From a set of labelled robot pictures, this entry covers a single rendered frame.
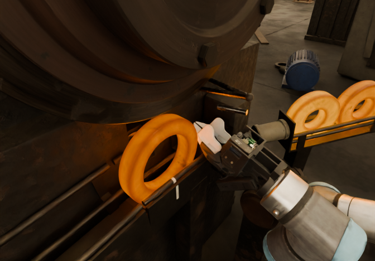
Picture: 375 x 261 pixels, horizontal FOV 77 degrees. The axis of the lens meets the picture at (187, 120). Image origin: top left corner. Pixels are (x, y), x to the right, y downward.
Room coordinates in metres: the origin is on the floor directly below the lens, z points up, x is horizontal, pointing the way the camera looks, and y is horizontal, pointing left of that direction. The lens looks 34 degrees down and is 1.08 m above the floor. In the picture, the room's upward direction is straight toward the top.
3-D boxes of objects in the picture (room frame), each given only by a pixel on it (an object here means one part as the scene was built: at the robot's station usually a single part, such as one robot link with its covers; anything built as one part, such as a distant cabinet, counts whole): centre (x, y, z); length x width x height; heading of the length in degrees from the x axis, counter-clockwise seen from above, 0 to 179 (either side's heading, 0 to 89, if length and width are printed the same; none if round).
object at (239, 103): (0.53, -0.10, 0.68); 0.11 x 0.08 x 0.24; 48
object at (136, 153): (0.35, 0.05, 0.75); 0.18 x 0.03 x 0.18; 138
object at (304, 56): (2.28, -1.16, 0.17); 0.57 x 0.31 x 0.34; 158
